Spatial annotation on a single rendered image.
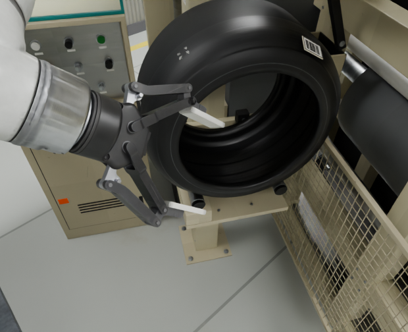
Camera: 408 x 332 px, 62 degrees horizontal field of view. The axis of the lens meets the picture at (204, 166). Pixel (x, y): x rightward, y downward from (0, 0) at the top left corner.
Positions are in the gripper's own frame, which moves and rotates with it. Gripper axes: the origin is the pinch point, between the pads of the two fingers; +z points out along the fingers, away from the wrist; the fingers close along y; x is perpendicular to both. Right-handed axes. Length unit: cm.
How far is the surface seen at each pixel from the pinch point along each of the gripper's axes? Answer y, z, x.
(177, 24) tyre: -37.5, 7.9, -29.9
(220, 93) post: -38, 45, -50
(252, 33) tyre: -33.0, 14.3, -9.9
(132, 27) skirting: -192, 130, -322
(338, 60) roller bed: -55, 67, -18
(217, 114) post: -32, 51, -55
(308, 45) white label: -34.6, 25.7, -3.1
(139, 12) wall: -211, 130, -315
